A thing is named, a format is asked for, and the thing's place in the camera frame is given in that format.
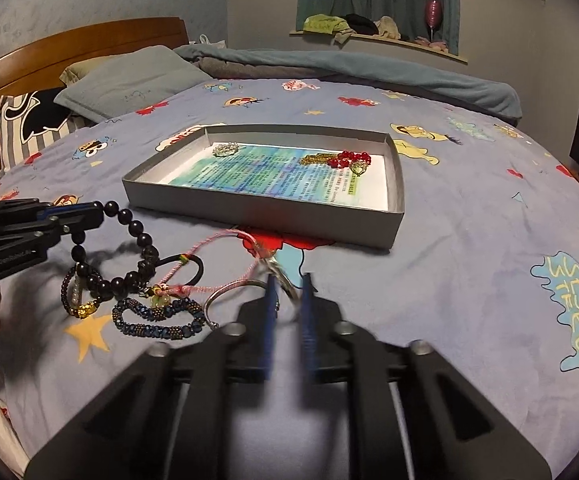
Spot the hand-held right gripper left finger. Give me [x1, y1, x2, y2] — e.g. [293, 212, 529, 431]
[24, 274, 280, 480]

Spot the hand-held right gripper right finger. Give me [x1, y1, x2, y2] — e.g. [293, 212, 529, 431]
[297, 272, 553, 480]

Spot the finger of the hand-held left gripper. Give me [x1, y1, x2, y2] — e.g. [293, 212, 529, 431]
[0, 220, 88, 282]
[0, 199, 104, 233]

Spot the thin silver ring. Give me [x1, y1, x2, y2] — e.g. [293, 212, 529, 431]
[262, 255, 303, 302]

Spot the black bead bracelet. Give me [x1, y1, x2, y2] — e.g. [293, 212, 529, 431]
[70, 201, 159, 306]

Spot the grey cardboard box lid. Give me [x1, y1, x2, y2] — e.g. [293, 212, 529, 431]
[122, 125, 406, 251]

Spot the black white striped pillow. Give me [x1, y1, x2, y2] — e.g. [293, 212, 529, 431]
[0, 91, 98, 171]

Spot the silver bangle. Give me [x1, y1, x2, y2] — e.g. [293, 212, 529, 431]
[204, 277, 271, 331]

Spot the beige pillow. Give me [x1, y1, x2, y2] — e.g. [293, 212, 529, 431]
[60, 57, 106, 86]

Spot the wooden headboard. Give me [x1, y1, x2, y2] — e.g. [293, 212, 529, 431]
[0, 16, 190, 181]

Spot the blue-green printed paper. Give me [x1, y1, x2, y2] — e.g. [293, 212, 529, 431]
[167, 142, 388, 211]

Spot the grey-blue pillow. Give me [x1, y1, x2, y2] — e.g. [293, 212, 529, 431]
[54, 45, 213, 124]

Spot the printed cartoon bedsheet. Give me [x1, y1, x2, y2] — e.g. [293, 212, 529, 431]
[0, 77, 579, 461]

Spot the blue blanket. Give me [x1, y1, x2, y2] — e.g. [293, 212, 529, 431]
[174, 42, 523, 124]

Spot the wooden window sill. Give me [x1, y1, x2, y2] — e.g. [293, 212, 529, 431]
[289, 30, 469, 65]

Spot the green cloth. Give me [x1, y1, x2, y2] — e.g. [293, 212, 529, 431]
[302, 14, 355, 44]

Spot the black cloth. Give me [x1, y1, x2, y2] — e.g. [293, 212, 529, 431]
[344, 12, 381, 36]

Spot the pink cloth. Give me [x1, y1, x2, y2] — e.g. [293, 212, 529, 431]
[414, 35, 450, 52]

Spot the beige cloth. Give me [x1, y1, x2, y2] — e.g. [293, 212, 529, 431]
[374, 16, 401, 40]

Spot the pink balloon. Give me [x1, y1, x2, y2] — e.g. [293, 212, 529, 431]
[424, 0, 443, 41]

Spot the dark bracelet with gold charm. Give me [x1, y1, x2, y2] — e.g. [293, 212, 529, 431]
[60, 265, 105, 319]

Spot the black hair tie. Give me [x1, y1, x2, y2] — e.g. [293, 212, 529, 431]
[152, 252, 206, 289]

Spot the pink cord bracelet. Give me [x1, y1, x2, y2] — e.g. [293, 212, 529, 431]
[144, 228, 276, 307]

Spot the blue beaded bracelet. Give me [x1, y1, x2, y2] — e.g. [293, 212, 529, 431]
[112, 297, 205, 342]

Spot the gold chain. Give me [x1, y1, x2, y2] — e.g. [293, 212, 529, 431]
[299, 152, 340, 167]

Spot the red bead bracelet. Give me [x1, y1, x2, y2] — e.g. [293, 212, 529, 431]
[327, 150, 373, 170]

